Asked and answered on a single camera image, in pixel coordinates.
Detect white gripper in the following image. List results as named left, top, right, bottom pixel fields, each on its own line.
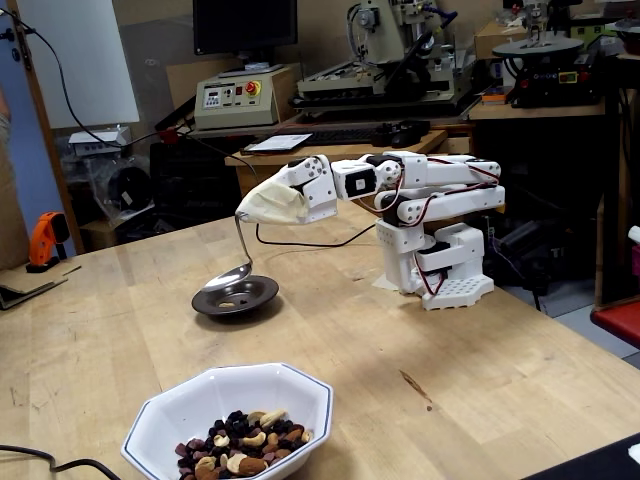
left=287, top=154, right=337, bottom=225

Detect metal spoon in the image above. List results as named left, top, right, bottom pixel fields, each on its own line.
left=202, top=212, right=255, bottom=294

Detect dark brown plate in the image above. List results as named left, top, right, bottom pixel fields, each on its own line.
left=191, top=275, right=280, bottom=317

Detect white octagonal bowl blue rim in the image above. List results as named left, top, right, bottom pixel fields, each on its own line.
left=120, top=362, right=334, bottom=480

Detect tablet with white screen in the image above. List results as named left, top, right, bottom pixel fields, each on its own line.
left=241, top=132, right=315, bottom=155

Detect black keyboard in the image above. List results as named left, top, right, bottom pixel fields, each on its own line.
left=302, top=127, right=389, bottom=147

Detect wooden workbench cabinet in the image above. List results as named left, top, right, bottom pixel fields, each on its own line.
left=224, top=128, right=474, bottom=214

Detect beige masking tape wrap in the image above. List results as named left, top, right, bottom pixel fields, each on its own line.
left=234, top=179, right=310, bottom=226

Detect beige control box red button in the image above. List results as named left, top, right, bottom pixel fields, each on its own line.
left=193, top=65, right=289, bottom=132

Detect black storage crate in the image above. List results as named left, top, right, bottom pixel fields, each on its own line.
left=148, top=139, right=246, bottom=219

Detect beige milling machine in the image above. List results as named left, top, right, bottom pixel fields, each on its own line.
left=292, top=0, right=479, bottom=119

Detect black computer monitor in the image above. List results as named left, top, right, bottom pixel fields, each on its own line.
left=192, top=0, right=300, bottom=76

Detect plastic bag with black disc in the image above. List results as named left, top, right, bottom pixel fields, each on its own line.
left=82, top=154, right=154, bottom=224

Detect small white box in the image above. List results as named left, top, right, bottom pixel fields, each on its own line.
left=67, top=126, right=132, bottom=157

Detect plain cardboard box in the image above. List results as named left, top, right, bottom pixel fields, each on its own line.
left=473, top=18, right=531, bottom=60

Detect wooden shelf board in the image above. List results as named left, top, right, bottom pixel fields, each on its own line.
left=468, top=99, right=609, bottom=121

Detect white board panel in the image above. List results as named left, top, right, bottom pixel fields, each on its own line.
left=17, top=0, right=141, bottom=130

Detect black scroll saw machine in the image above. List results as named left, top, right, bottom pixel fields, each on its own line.
left=492, top=29, right=606, bottom=109

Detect orange black power tool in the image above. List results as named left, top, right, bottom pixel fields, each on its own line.
left=25, top=211, right=72, bottom=274

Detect nut and dried fruit mix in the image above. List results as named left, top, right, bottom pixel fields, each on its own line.
left=173, top=408, right=314, bottom=480

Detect flat cardboard sheets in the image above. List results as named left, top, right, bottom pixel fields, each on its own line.
left=0, top=263, right=82, bottom=311

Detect red chair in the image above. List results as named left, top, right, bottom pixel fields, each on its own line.
left=589, top=299, right=640, bottom=349

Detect large black case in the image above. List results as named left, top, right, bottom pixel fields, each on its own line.
left=522, top=432, right=640, bottom=480

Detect long black cable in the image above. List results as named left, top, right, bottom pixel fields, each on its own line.
left=0, top=7, right=377, bottom=250

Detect wooden door frame post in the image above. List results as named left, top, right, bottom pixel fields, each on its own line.
left=5, top=0, right=85, bottom=254

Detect black camera cable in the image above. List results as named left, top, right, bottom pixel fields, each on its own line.
left=0, top=443, right=122, bottom=480

